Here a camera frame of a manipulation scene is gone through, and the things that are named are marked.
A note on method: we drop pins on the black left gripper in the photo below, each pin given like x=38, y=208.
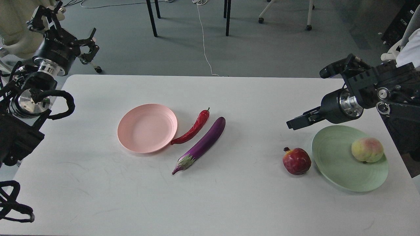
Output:
x=56, y=48

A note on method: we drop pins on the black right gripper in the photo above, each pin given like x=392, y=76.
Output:
x=336, y=107

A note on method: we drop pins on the red pomegranate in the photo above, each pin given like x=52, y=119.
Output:
x=296, y=161

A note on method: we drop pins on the green pink peach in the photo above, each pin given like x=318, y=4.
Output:
x=367, y=149

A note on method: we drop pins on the red chili pepper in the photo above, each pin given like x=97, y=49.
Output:
x=197, y=126

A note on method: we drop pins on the purple eggplant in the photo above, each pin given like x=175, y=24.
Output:
x=202, y=146

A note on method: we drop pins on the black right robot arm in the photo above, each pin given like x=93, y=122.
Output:
x=393, y=91

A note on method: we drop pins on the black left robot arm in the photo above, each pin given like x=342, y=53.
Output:
x=29, y=94

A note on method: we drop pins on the green plastic plate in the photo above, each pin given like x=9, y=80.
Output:
x=331, y=152

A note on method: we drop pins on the cream office chair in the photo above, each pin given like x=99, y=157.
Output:
x=18, y=40

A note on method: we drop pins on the black table legs left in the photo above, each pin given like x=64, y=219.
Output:
x=152, y=16

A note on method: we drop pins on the black table legs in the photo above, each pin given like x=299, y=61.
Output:
x=152, y=16
x=226, y=15

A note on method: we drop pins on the white chair at right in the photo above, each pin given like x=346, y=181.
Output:
x=407, y=49

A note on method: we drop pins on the pink plastic plate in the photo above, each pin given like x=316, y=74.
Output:
x=147, y=128

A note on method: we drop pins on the black table legs right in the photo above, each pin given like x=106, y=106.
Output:
x=226, y=15

